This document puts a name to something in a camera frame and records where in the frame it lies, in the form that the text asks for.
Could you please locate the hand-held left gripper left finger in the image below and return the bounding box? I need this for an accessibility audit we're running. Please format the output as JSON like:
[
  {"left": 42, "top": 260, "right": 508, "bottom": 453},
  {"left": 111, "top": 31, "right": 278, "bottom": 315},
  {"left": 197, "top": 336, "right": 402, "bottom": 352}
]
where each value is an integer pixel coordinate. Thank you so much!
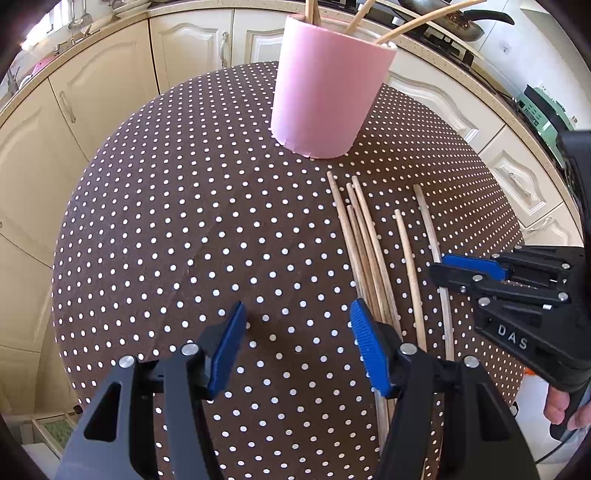
[{"left": 54, "top": 301, "right": 247, "bottom": 480}]

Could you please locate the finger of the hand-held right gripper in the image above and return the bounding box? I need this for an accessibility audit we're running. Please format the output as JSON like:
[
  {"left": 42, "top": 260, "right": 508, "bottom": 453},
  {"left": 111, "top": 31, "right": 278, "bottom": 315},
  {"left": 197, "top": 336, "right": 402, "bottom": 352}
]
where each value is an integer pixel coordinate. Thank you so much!
[
  {"left": 441, "top": 248, "right": 574, "bottom": 281},
  {"left": 429, "top": 262, "right": 572, "bottom": 315}
]

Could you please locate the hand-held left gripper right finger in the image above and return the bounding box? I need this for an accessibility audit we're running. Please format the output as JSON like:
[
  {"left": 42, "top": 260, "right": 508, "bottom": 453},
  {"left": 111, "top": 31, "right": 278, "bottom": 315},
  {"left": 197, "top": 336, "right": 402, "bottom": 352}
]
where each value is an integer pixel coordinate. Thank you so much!
[{"left": 349, "top": 298, "right": 542, "bottom": 480}]

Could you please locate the pile of wooden chopsticks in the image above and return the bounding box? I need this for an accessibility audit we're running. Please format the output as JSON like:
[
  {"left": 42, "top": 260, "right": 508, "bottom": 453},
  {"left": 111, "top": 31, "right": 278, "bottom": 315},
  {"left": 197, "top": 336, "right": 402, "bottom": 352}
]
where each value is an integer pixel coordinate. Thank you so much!
[{"left": 326, "top": 172, "right": 428, "bottom": 457}]

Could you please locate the pink cup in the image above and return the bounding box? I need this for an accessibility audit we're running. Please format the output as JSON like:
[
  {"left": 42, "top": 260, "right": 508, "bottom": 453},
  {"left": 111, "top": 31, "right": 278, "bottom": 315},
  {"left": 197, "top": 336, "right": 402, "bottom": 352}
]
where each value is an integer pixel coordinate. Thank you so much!
[{"left": 269, "top": 14, "right": 398, "bottom": 160}]

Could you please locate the person's right hand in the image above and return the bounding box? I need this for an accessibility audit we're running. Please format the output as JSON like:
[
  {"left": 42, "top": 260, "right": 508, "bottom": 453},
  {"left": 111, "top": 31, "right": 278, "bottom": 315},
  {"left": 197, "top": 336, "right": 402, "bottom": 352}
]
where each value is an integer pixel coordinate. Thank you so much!
[{"left": 544, "top": 384, "right": 591, "bottom": 432}]

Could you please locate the brown polka-dot tablecloth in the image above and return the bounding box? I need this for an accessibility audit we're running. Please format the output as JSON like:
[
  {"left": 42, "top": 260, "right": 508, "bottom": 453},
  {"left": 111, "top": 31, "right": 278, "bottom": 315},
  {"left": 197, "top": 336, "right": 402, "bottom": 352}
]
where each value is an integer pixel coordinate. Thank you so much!
[{"left": 51, "top": 61, "right": 529, "bottom": 480}]

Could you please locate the green countertop appliance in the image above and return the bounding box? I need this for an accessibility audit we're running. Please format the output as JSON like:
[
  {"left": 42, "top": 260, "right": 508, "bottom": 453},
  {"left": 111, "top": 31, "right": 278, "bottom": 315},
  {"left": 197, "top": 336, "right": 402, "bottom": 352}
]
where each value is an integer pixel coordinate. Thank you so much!
[{"left": 515, "top": 84, "right": 580, "bottom": 158}]

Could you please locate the black glass gas hob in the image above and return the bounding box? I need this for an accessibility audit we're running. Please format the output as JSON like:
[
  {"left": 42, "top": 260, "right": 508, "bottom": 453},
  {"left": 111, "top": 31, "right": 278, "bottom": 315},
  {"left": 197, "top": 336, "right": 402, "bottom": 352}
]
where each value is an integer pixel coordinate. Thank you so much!
[{"left": 365, "top": 0, "right": 488, "bottom": 70}]

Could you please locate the speckled stone countertop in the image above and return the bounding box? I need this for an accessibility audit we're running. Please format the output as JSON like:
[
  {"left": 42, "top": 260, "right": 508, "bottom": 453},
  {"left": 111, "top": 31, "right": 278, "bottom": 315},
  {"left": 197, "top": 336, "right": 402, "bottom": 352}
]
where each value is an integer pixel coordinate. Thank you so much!
[{"left": 0, "top": 0, "right": 587, "bottom": 232}]

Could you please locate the steel wok black handle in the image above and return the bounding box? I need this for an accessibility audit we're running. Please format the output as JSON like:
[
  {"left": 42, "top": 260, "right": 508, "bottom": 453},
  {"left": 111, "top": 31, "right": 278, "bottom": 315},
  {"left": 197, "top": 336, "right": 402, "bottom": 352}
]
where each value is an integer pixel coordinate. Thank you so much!
[{"left": 399, "top": 0, "right": 515, "bottom": 40}]

